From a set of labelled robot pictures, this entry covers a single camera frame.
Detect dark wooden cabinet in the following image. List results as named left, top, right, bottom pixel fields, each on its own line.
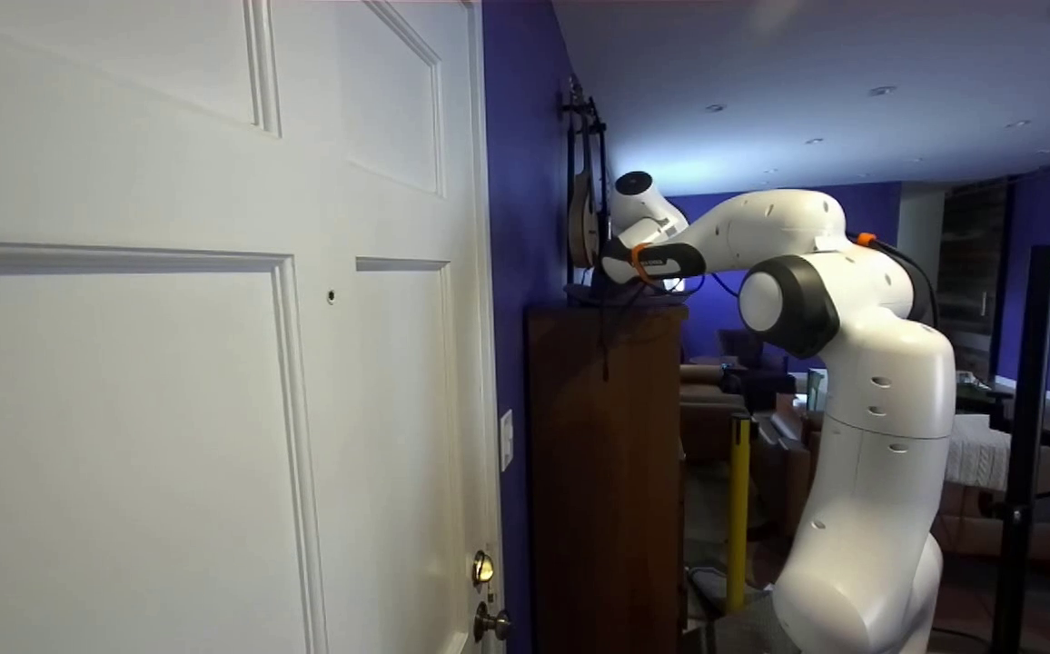
left=524, top=297, right=690, bottom=654

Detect bronze door knob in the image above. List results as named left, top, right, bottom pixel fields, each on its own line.
left=468, top=596, right=514, bottom=647

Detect dark tall shelf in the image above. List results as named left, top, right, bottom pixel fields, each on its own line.
left=935, top=179, right=1018, bottom=381

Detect white tablecloth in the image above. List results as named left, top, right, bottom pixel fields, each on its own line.
left=944, top=411, right=1018, bottom=496

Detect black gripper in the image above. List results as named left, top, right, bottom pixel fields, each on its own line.
left=594, top=243, right=648, bottom=294

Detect yellow pole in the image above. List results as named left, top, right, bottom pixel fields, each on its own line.
left=722, top=415, right=757, bottom=613

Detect white panel door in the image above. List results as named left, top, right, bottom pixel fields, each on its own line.
left=0, top=0, right=509, bottom=654

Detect black metal wall ornament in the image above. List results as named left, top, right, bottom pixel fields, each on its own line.
left=556, top=73, right=613, bottom=294

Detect black vertical stand pole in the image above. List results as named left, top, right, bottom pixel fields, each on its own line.
left=987, top=242, right=1050, bottom=654

